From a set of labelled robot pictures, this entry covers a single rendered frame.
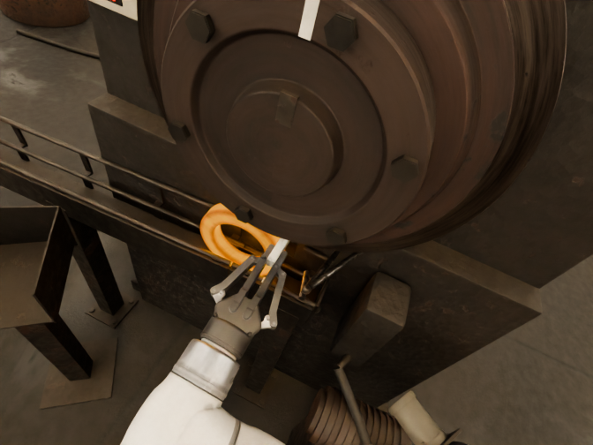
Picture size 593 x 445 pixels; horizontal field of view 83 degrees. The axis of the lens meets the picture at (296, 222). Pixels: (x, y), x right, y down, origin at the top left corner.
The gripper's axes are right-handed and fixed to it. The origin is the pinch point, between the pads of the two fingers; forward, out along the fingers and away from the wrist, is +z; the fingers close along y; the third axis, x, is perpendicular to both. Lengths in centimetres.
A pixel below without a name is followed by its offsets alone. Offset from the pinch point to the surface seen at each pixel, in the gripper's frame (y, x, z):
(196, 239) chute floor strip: -20.2, -16.8, 0.0
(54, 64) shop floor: -201, -104, 90
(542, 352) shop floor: 120, -91, 58
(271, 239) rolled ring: -2.0, 0.4, 0.8
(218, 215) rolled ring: -13.2, 0.3, 0.1
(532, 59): 15.8, 42.6, 6.4
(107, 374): -38, -76, -36
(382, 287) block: 20.7, -1.4, 3.6
